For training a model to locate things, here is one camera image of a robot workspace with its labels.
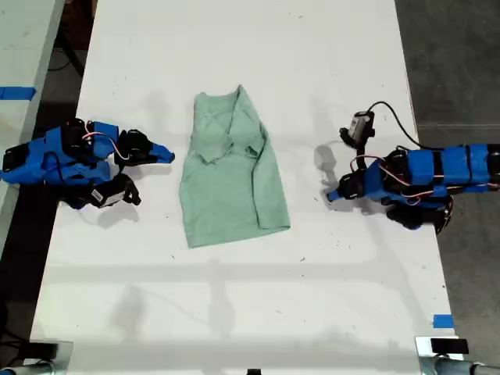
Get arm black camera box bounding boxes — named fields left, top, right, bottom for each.
left=338, top=111, right=377, bottom=148
left=89, top=181, right=127, bottom=208

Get white side table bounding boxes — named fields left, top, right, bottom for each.
left=0, top=0, right=66, bottom=243

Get long blue tape strip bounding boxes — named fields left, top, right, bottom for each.
left=0, top=86, right=38, bottom=101

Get small black box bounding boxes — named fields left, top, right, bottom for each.
left=430, top=338, right=470, bottom=355
left=31, top=342, right=59, bottom=359

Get black floor cable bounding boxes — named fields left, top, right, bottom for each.
left=47, top=37, right=86, bottom=79

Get short blue tape strip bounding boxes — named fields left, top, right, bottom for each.
left=432, top=313, right=455, bottom=330

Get pale green T-shirt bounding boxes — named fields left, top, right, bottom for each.
left=179, top=84, right=292, bottom=250

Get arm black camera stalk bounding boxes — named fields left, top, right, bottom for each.
left=116, top=173, right=142, bottom=206
left=351, top=136, right=371, bottom=170

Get black camera cable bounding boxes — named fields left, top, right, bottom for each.
left=366, top=101, right=427, bottom=152

